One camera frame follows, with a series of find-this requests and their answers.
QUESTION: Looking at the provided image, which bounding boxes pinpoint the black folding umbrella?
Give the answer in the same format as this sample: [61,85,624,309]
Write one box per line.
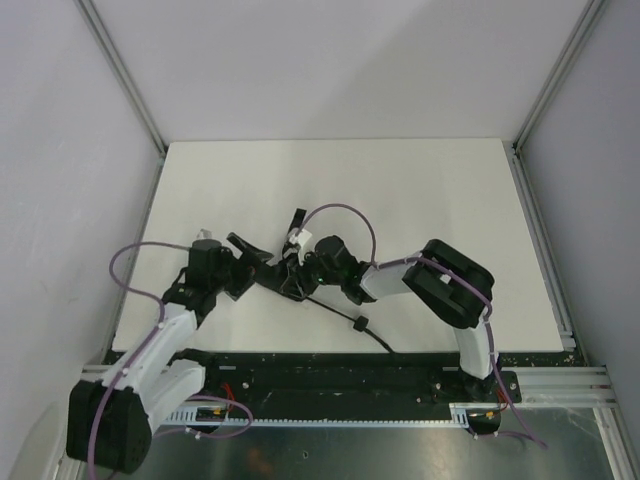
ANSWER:
[227,203,395,354]

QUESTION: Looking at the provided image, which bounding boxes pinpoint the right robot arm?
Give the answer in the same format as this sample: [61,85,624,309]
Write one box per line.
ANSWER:
[277,235,497,386]

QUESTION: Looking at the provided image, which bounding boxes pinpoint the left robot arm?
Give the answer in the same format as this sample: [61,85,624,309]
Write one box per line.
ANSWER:
[65,239,255,474]

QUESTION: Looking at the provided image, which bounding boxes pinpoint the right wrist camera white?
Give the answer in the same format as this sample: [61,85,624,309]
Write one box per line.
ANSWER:
[281,227,312,265]

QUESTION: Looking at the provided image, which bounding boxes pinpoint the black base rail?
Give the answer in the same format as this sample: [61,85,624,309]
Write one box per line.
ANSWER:
[104,349,521,421]

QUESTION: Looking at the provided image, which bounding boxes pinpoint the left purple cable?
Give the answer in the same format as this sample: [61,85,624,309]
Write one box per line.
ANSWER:
[87,241,201,480]

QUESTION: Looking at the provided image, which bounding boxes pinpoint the purple cable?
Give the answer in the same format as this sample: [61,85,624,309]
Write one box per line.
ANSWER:
[302,203,549,449]
[87,241,201,480]

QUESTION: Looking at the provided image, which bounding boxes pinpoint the grey slotted cable duct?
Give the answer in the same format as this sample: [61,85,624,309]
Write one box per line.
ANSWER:
[162,405,500,430]

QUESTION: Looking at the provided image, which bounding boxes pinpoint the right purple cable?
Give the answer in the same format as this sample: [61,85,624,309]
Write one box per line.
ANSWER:
[302,203,549,449]

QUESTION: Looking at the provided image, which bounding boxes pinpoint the left aluminium frame post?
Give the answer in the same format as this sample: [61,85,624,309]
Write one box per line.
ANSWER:
[74,0,168,158]

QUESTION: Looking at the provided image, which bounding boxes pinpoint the aluminium frame post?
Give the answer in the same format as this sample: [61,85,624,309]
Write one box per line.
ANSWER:
[512,0,610,154]
[74,0,168,158]

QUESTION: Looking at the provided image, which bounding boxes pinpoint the right aluminium frame post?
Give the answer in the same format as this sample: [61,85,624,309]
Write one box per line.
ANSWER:
[512,0,610,154]

